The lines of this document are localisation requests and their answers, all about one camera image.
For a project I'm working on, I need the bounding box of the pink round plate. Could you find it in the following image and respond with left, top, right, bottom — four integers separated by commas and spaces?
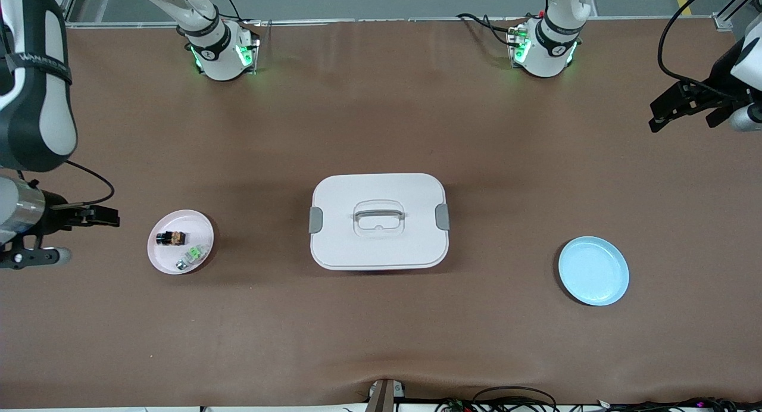
147, 210, 215, 275

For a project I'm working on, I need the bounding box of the blue round plate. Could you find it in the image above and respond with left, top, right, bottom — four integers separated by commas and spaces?
558, 236, 630, 307

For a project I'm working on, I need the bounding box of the brown table mat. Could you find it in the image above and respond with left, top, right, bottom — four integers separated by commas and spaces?
0, 19, 762, 408

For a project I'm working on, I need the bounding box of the white lidded storage box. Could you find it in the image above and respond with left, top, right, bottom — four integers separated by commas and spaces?
308, 173, 451, 271

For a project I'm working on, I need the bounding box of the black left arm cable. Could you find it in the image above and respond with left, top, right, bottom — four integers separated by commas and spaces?
657, 0, 762, 98

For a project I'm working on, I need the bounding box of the green clear switch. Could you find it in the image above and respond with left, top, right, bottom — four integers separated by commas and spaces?
176, 244, 209, 271

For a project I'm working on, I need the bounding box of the black left base cable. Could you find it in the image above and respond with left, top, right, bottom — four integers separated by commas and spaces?
457, 12, 530, 46

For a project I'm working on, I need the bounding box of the black base cable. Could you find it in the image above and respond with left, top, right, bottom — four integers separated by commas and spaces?
457, 12, 530, 46
205, 0, 263, 29

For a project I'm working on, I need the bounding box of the black right base cable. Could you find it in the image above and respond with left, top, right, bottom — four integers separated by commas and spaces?
205, 0, 263, 29

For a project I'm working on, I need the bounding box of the grey box lid handle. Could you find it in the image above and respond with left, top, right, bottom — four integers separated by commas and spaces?
354, 202, 405, 221

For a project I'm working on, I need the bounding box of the looped black cable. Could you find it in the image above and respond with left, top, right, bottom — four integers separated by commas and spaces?
473, 386, 558, 412

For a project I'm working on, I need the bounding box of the brown camera mount post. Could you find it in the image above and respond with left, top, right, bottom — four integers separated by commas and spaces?
366, 378, 405, 412

